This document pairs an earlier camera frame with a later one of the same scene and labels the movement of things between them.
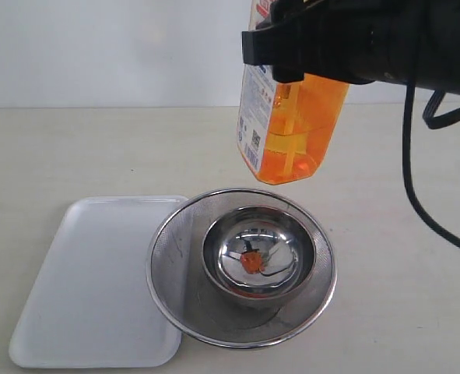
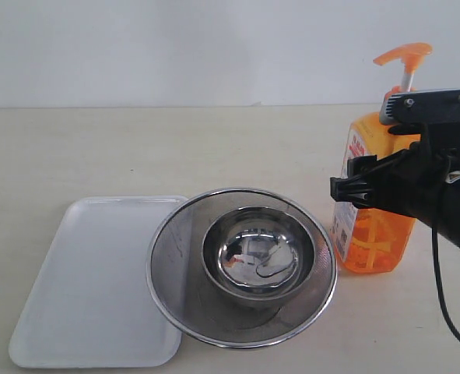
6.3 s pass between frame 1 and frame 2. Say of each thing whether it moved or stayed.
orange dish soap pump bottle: moved
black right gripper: moved
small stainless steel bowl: stayed
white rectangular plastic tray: stayed
